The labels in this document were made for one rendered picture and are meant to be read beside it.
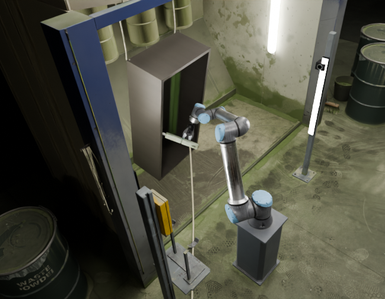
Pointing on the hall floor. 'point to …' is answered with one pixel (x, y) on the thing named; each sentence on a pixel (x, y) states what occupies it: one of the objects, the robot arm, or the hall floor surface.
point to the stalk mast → (155, 240)
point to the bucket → (342, 94)
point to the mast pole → (320, 104)
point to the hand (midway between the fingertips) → (185, 141)
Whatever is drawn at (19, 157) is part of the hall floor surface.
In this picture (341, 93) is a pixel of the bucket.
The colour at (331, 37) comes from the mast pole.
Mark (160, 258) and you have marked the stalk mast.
